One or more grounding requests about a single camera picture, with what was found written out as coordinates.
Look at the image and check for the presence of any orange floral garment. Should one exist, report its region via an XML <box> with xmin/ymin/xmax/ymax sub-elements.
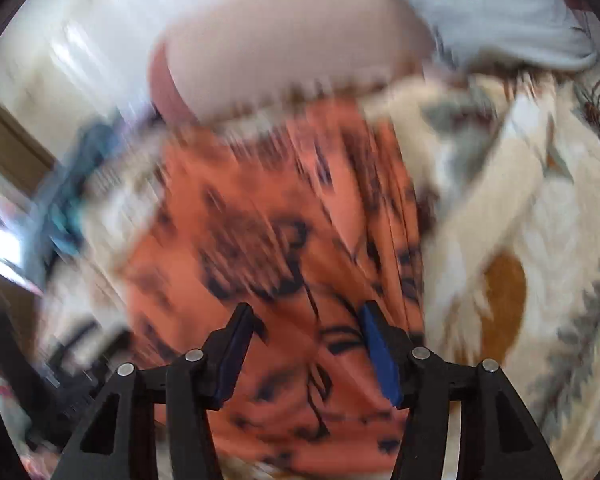
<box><xmin>123</xmin><ymin>101</ymin><xmax>424</xmax><ymax>476</ymax></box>

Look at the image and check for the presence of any grey blue clothes pile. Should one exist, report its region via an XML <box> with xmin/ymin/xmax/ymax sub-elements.
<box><xmin>21</xmin><ymin>114</ymin><xmax>123</xmax><ymax>290</ymax></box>

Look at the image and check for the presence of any teal striped cloth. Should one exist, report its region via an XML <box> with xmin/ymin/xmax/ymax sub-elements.
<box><xmin>50</xmin><ymin>200</ymin><xmax>83</xmax><ymax>252</ymax></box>

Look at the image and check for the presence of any cream leaf-print fleece blanket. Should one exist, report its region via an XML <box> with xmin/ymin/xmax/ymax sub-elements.
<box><xmin>35</xmin><ymin>72</ymin><xmax>600</xmax><ymax>479</ymax></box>

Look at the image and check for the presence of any light grey pillow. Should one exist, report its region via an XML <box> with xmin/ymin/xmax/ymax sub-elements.
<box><xmin>408</xmin><ymin>0</ymin><xmax>597</xmax><ymax>73</ymax></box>

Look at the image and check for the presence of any pink bolster pillow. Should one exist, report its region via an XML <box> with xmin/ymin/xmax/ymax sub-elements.
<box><xmin>148</xmin><ymin>0</ymin><xmax>434</xmax><ymax>125</ymax></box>

